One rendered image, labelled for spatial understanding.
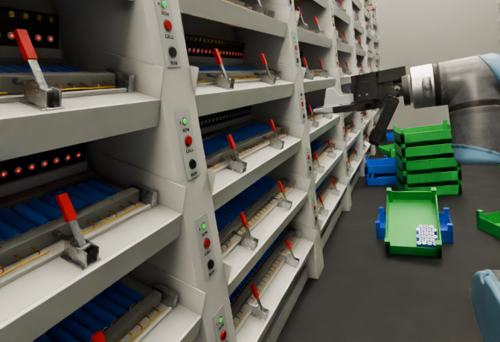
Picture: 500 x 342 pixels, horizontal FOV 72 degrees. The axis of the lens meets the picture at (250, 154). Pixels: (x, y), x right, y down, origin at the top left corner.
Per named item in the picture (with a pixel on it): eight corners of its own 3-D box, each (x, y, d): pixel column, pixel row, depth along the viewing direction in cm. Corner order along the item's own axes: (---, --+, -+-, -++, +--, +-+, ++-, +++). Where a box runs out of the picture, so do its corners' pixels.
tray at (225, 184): (298, 151, 121) (305, 125, 118) (208, 215, 68) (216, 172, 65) (248, 134, 128) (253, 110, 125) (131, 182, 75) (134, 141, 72)
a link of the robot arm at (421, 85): (434, 104, 77) (436, 108, 69) (410, 107, 79) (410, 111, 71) (430, 63, 76) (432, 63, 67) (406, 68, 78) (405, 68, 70)
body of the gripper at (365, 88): (352, 76, 83) (407, 65, 77) (356, 111, 84) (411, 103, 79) (347, 76, 76) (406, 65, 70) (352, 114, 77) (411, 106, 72)
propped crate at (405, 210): (442, 257, 132) (442, 244, 127) (386, 253, 141) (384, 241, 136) (436, 199, 153) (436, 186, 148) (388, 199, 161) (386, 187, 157)
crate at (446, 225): (449, 223, 158) (448, 207, 157) (453, 243, 141) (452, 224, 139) (380, 221, 172) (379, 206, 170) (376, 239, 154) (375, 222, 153)
